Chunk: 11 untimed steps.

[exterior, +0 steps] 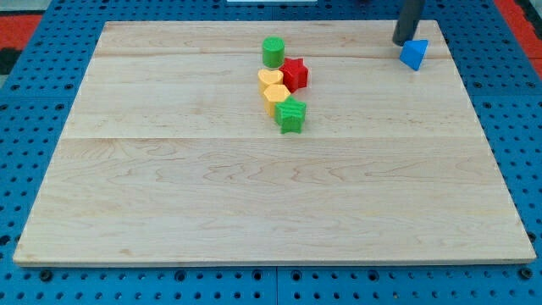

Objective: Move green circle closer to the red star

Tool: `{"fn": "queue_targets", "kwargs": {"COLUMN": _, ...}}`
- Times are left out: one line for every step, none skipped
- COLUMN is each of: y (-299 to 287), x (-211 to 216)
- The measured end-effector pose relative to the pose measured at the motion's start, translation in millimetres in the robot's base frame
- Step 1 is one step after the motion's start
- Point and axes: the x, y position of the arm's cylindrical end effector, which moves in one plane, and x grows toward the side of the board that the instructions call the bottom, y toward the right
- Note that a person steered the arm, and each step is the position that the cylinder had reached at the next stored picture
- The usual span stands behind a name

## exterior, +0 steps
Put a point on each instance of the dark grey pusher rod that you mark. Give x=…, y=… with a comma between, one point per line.
x=407, y=23

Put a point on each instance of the red star block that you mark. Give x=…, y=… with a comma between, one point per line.
x=295, y=73

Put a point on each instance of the blue triangle block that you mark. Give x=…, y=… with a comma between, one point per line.
x=413, y=53

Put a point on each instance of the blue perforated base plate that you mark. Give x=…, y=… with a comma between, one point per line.
x=54, y=43

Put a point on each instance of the green cylinder block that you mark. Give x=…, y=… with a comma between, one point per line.
x=273, y=48

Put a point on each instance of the green star block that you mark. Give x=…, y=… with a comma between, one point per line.
x=290, y=115

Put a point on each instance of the yellow hexagon block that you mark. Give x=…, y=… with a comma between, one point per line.
x=272, y=95

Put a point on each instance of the light wooden board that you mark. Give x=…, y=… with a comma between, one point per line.
x=168, y=158

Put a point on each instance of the yellow heart block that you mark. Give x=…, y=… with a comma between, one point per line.
x=267, y=78

